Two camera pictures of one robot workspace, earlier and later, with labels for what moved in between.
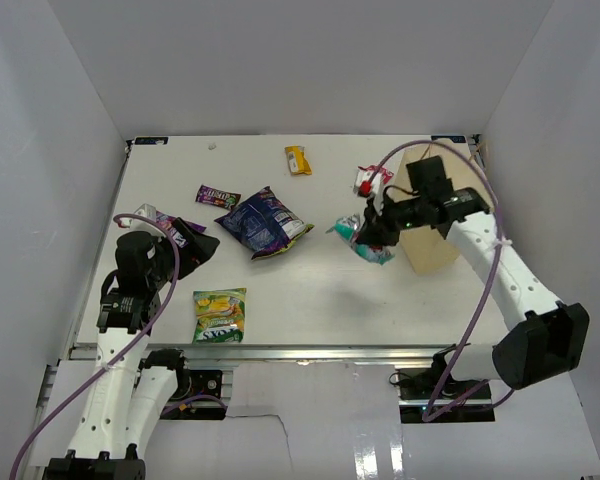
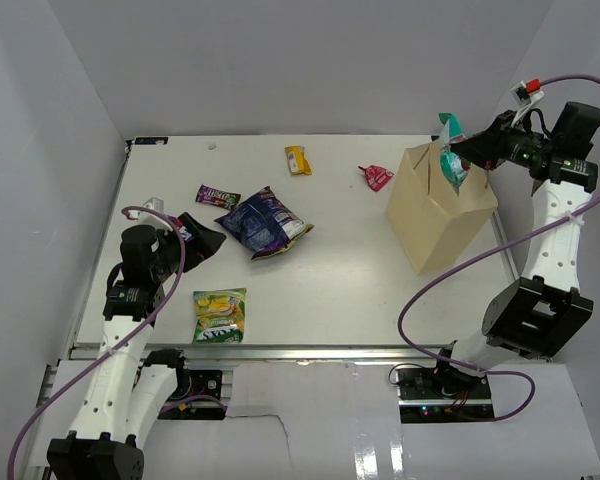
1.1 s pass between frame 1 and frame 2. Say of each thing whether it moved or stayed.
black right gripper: moved
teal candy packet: moved
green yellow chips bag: stayed
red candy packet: stayed
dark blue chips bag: stayed
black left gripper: stayed
